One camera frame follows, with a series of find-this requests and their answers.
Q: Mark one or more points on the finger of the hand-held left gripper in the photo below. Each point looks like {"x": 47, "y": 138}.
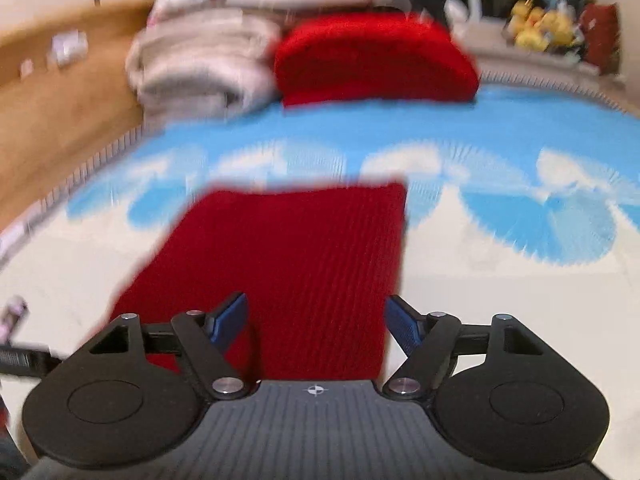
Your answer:
{"x": 25, "y": 357}

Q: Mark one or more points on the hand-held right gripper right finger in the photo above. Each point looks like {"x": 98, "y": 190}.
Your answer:
{"x": 404, "y": 322}

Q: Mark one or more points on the dark red knit garment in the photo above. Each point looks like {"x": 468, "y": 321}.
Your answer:
{"x": 300, "y": 270}

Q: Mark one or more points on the yellow plush toys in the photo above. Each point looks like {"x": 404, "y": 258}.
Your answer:
{"x": 542, "y": 25}

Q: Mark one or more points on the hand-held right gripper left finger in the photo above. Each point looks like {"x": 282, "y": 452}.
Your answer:
{"x": 227, "y": 321}

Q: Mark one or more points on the dark red bag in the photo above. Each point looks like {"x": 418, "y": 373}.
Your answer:
{"x": 600, "y": 35}

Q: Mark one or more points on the folded white blanket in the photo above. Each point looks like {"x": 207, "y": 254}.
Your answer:
{"x": 200, "y": 65}

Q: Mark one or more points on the folded bright red garment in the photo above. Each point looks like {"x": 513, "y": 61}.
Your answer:
{"x": 370, "y": 60}

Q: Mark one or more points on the blue white printed bedsheet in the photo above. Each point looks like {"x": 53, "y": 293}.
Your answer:
{"x": 500, "y": 210}

